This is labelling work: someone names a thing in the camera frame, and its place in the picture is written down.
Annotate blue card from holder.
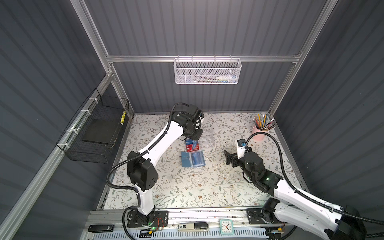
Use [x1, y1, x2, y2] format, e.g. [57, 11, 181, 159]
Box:
[185, 139, 198, 146]

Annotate clear acrylic organizer box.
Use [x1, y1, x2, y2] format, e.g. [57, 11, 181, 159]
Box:
[198, 131, 216, 151]

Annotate blue leather card holder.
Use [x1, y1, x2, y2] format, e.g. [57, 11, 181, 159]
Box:
[181, 151, 206, 168]

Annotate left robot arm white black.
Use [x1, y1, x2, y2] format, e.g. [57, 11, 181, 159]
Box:
[127, 103, 204, 216]

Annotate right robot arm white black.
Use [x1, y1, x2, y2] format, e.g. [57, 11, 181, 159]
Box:
[224, 151, 367, 240]

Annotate red card in organizer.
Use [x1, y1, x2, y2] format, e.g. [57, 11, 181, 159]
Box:
[186, 142, 200, 153]

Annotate pink pencil cup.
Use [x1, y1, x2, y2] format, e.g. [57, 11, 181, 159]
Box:
[251, 124, 269, 142]

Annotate floral patterned table mat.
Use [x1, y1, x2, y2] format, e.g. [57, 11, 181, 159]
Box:
[103, 113, 306, 210]

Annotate coloured pencils in cup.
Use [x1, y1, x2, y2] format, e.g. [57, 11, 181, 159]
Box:
[254, 114, 277, 131]

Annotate pens in white basket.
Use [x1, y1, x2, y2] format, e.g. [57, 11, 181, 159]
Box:
[195, 75, 238, 83]

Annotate small teal desk clock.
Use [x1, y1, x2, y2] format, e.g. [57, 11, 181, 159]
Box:
[219, 219, 234, 235]

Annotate yellow tag on basket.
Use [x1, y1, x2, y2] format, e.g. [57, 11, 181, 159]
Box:
[120, 110, 126, 125]

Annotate black flat pad in basket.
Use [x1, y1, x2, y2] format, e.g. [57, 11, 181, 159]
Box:
[82, 119, 121, 145]

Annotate black stapler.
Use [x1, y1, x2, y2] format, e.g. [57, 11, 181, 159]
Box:
[88, 224, 115, 233]

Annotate right wrist camera white housing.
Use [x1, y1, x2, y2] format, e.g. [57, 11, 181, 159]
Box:
[237, 139, 246, 159]

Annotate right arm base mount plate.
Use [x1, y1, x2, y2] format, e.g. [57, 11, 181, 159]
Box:
[246, 208, 284, 225]

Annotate white wire mesh basket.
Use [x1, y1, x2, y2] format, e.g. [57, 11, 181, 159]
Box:
[173, 57, 242, 85]

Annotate silver black device on rail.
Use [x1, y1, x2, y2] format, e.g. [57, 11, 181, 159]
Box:
[178, 222, 210, 232]

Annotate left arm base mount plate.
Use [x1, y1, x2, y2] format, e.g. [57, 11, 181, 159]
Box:
[127, 210, 169, 228]

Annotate black wire wall basket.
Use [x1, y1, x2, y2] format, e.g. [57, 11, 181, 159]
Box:
[57, 91, 130, 164]

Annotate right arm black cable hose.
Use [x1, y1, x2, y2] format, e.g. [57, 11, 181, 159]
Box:
[245, 131, 384, 240]

